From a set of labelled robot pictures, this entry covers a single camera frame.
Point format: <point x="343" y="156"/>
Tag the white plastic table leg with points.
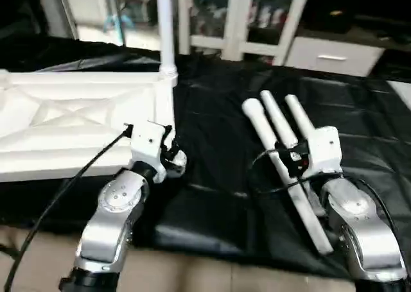
<point x="166" y="22"/>
<point x="260" y="122"/>
<point x="276" y="119"/>
<point x="298" y="115"/>

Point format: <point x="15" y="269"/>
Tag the white plastic table top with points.
<point x="64" y="112"/>

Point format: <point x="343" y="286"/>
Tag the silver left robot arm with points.
<point x="115" y="208"/>

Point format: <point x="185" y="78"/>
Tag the black mat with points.
<point x="218" y="151"/>

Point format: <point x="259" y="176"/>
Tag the white drawer unit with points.
<point x="331" y="54"/>

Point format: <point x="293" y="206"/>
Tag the dark storage box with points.
<point x="138" y="6"/>

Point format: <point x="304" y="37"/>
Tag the white flat panel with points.
<point x="401" y="94"/>

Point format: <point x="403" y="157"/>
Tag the white glass-door cabinet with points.
<point x="234" y="22"/>

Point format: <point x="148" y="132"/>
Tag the black box yellow label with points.
<point x="334" y="6"/>

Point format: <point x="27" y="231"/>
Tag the light blue metal frame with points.
<point x="119" y="19"/>

